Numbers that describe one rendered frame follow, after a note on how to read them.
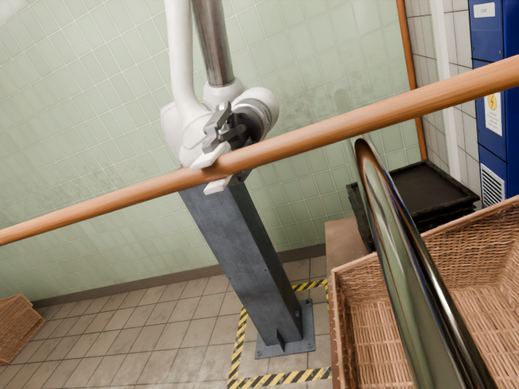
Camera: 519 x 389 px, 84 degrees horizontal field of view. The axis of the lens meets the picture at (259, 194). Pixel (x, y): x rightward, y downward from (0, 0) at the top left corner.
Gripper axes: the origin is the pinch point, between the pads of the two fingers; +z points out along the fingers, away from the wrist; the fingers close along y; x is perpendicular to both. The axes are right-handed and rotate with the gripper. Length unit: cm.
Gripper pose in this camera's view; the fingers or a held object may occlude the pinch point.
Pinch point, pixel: (215, 167)
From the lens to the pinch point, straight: 41.6
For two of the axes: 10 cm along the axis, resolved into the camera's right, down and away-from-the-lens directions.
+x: -9.1, 2.5, 3.2
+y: 3.7, 8.4, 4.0
